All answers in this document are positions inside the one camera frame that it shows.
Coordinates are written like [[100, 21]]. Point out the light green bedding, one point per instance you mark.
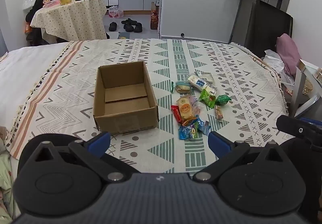
[[6, 178]]

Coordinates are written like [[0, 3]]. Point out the light green snack packet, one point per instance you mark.
[[207, 98]]

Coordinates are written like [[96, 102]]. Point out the red candy packet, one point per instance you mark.
[[175, 112]]

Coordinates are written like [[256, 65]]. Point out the dark floor mat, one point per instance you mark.
[[123, 35]]

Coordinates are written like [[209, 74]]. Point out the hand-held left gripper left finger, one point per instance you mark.
[[100, 141]]

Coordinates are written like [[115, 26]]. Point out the orange gold candy packet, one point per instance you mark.
[[188, 121]]

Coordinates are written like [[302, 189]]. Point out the pack of water bottles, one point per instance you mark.
[[115, 12]]

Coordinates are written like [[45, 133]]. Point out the white bread packet blue label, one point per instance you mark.
[[200, 83]]

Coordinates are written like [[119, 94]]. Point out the clear pale cake packet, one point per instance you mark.
[[207, 76]]

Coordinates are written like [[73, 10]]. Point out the dark green candy packet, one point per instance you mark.
[[222, 99]]

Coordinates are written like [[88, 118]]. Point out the black flat panel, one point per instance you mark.
[[269, 25]]

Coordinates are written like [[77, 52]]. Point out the table with dotted tablecloth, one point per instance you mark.
[[70, 17]]

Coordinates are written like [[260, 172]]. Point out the white stand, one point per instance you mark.
[[298, 88]]

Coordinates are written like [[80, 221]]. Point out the green-wrapped sandwich biscuit packet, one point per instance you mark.
[[181, 87]]

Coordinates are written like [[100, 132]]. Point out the black clothing on chair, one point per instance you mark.
[[37, 5]]

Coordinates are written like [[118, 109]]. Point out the orange snack bar packet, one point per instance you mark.
[[218, 113]]

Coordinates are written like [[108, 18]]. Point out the white bed sheet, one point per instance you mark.
[[25, 68]]

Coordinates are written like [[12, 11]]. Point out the pink cloth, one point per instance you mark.
[[289, 53]]

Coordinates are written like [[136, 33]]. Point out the brown paper bag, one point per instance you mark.
[[153, 6]]

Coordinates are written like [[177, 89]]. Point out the tan woven basket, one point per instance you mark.
[[307, 87]]

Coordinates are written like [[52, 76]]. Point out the brown drink bottle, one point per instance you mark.
[[154, 21]]

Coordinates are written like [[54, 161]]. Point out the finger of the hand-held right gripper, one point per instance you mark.
[[314, 122], [300, 129]]

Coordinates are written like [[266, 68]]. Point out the pink box with doll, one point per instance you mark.
[[51, 3]]

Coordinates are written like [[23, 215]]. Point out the black slipper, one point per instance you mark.
[[128, 27], [138, 27], [113, 26], [128, 21]]

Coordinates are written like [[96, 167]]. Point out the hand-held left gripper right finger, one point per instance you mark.
[[218, 142]]

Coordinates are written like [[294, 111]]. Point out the white plastic bag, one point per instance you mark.
[[275, 61]]

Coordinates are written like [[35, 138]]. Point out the orange item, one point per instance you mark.
[[27, 29]]

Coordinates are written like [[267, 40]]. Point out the brown cardboard box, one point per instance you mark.
[[125, 120]]

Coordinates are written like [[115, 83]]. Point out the orange label cracker packet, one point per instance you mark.
[[185, 109]]

